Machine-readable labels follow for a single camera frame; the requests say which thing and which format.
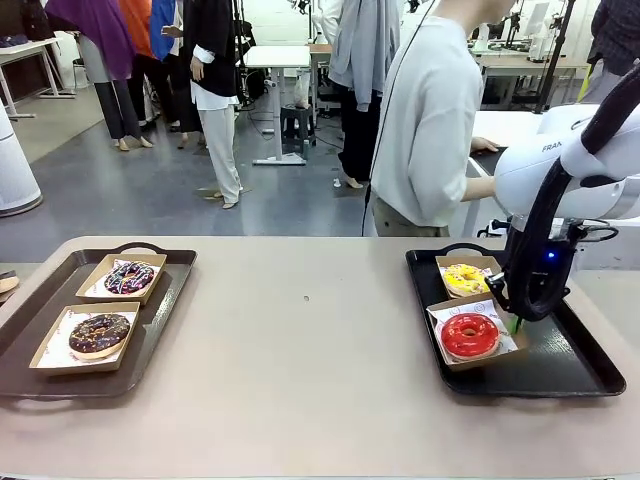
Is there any black plastic tray with handles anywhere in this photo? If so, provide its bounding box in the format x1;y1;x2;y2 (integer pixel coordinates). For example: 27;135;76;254
404;243;628;400

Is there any brown plastic tray with handles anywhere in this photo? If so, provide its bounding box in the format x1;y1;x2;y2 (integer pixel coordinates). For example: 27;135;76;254
0;242;199;401

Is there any yellow sprinkled donut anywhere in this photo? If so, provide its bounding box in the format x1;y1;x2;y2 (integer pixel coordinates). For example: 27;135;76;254
442;263;494;296

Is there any black plastic stool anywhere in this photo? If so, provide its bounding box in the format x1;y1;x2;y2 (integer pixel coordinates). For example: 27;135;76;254
278;103;317;147

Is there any person's right forearm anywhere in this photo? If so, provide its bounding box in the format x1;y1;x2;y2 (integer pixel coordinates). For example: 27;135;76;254
460;177;499;204

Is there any person in dark plaid shirt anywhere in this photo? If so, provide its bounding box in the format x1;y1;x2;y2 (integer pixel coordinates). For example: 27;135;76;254
582;0;640;104

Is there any red glazed donut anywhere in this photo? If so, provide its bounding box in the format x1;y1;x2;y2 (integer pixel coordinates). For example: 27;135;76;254
439;312;501;360

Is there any white desk with clothes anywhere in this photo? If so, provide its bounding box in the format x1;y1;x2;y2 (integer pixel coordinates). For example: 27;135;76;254
0;37;64;121

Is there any person in beige sweater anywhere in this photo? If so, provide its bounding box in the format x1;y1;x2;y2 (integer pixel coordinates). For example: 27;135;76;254
369;0;501;237

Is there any brown cardboard box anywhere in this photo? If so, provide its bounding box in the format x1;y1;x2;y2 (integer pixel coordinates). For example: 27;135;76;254
426;298;530;374
74;253;169;307
433;254;506;301
28;301;142;376

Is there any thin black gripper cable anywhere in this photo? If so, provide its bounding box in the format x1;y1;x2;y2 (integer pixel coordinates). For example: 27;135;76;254
574;223;621;242

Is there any black vertical pole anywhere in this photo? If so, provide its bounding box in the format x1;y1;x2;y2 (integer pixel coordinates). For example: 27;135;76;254
533;0;571;114

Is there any white table with legs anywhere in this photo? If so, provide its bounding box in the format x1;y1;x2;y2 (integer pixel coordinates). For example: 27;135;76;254
462;102;640;274

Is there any beige brown object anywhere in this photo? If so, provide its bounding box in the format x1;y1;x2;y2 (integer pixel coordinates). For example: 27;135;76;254
0;269;21;304

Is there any chocolate sprinkled donut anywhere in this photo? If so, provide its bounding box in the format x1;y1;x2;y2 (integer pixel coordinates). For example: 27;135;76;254
68;313;132;362

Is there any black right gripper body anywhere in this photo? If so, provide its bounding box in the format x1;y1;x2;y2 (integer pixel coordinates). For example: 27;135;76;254
537;239;571;311

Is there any translucent plastic bag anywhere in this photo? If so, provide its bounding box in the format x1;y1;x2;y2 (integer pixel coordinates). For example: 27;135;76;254
293;73;312;109

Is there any purple sprinkled donut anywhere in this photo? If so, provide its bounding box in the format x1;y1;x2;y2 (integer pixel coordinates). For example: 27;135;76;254
103;260;155;296

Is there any white standing desk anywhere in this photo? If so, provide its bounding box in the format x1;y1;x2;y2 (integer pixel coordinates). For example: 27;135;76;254
243;44;312;167

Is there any background workbench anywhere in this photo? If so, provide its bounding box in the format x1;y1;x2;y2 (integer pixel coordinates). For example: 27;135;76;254
469;39;591;109

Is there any white round pedestal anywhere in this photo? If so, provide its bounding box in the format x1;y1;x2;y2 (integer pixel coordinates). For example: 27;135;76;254
0;102;44;217

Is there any thick black cable hose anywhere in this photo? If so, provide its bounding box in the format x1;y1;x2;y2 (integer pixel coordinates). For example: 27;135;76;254
504;63;640;322

